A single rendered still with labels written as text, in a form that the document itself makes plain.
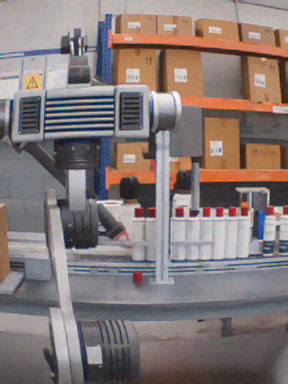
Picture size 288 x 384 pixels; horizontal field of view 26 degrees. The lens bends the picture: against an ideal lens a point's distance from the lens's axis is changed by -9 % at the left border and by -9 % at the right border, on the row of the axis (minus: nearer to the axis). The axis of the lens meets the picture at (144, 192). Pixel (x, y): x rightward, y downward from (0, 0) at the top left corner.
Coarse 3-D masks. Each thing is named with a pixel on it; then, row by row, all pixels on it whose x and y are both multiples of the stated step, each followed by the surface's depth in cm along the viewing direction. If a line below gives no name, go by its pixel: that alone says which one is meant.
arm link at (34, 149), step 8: (24, 144) 243; (32, 144) 242; (32, 152) 244; (40, 152) 245; (40, 160) 246; (48, 160) 247; (48, 168) 248; (56, 176) 250; (64, 176) 251; (64, 184) 252; (88, 192) 256
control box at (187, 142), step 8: (184, 112) 241; (192, 112) 246; (200, 112) 251; (184, 120) 241; (192, 120) 246; (200, 120) 251; (184, 128) 242; (192, 128) 246; (200, 128) 251; (176, 136) 240; (184, 136) 242; (192, 136) 247; (200, 136) 252; (176, 144) 240; (184, 144) 242; (192, 144) 247; (200, 144) 252; (176, 152) 240; (184, 152) 243; (192, 152) 247; (200, 152) 252
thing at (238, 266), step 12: (12, 264) 257; (72, 264) 257; (84, 264) 257; (96, 264) 257; (108, 264) 257; (120, 264) 257; (132, 264) 257; (144, 264) 257; (180, 264) 257; (192, 264) 257; (204, 264) 257; (216, 264) 258; (228, 264) 258; (240, 264) 258; (252, 264) 258; (264, 264) 258; (276, 264) 258
